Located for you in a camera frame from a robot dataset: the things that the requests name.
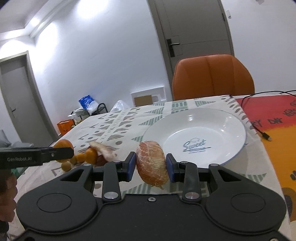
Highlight small yellow green fruit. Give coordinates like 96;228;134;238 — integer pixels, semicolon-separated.
61;162;72;172

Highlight white wall switch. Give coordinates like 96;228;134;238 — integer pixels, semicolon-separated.
226;10;231;19

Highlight red orange printed mat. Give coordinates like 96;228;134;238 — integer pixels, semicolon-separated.
236;91;295;222

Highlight grey door with handle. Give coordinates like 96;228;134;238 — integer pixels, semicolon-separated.
147;0;235;77

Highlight grey door at left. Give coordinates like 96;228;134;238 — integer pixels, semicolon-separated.
1;52;57;147

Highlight black usb cable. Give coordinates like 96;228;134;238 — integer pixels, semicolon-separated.
229;90;296;141

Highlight blue white plastic bag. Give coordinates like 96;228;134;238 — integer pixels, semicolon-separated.
79;95;99;115

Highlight orange box on floor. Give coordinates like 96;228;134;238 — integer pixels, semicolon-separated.
57;119;74;136

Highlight white ceramic plate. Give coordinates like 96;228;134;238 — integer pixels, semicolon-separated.
143;108;247;168

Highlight peeled pomelo segment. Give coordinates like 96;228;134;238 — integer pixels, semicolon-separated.
136;141;169;189

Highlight orange mandarin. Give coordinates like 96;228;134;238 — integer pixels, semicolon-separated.
85;148;98;164
53;139;74;163

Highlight orange leather chair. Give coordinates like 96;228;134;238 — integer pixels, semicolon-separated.
172;54;255;100

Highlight person's left hand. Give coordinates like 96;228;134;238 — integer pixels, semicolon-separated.
1;170;18;222

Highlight grey sofa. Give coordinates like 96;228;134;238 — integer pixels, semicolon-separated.
0;130;34;148

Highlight white foam packaging board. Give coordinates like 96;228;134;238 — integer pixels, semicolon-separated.
131;86;166;106

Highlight small orange kumquat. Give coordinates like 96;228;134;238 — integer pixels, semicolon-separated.
76;153;86;163

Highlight patterned white tablecloth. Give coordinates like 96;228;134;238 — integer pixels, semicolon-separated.
16;108;286;240

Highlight black metal rack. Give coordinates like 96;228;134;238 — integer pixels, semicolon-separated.
68;103;108;122

